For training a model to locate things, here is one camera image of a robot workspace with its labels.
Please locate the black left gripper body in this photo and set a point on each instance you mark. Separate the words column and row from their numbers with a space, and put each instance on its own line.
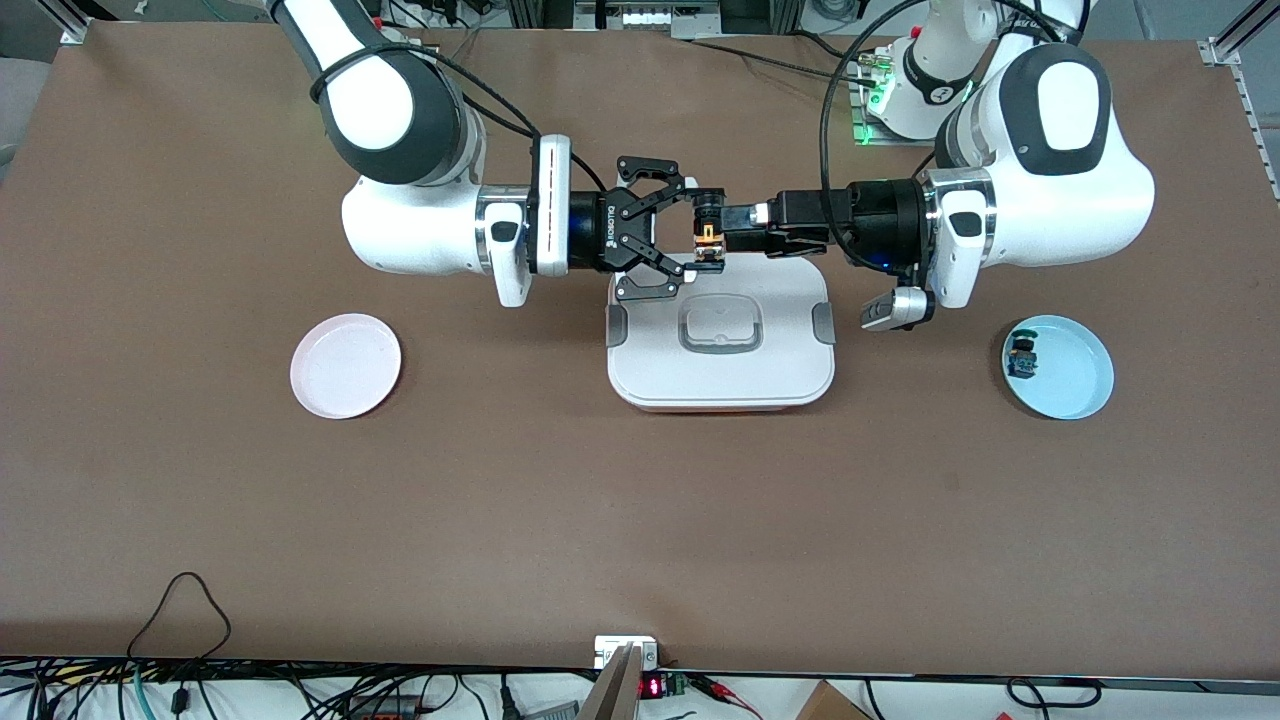
column 868, row 222

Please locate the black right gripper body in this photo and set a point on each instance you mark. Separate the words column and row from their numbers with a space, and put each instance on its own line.
column 591, row 231

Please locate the orange push-button switch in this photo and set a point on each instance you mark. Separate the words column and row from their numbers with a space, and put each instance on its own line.
column 708, row 235

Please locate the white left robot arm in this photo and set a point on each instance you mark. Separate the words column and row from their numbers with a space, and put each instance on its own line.
column 1060, row 180

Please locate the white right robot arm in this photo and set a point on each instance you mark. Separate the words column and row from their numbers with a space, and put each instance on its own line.
column 380, row 100

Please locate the white lidded lunch box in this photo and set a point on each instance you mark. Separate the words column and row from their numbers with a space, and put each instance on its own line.
column 720, row 380

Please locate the light blue round plate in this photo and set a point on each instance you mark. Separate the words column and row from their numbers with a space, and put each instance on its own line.
column 1075, row 375

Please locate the pink round plate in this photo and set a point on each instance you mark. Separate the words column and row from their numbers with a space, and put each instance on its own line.
column 345, row 365

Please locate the red digit display module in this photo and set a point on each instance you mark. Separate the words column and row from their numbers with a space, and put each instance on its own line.
column 652, row 687

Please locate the red clip test leads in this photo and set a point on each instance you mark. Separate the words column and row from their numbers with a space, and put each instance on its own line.
column 720, row 688

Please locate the grey aluminium bar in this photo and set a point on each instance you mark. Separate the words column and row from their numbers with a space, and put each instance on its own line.
column 615, row 695

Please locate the brown cardboard piece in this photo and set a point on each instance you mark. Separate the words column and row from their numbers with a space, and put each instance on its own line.
column 825, row 705

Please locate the aluminium frame with white light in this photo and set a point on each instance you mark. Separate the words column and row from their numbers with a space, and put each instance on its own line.
column 650, row 18

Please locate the blue push-button switch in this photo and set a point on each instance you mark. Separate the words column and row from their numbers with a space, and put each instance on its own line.
column 1022, row 362

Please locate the white metal bracket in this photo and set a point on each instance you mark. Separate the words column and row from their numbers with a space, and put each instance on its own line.
column 605, row 648

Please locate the aluminium frame profile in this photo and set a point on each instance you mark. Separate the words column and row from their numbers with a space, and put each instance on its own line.
column 1245, row 95
column 68, row 22

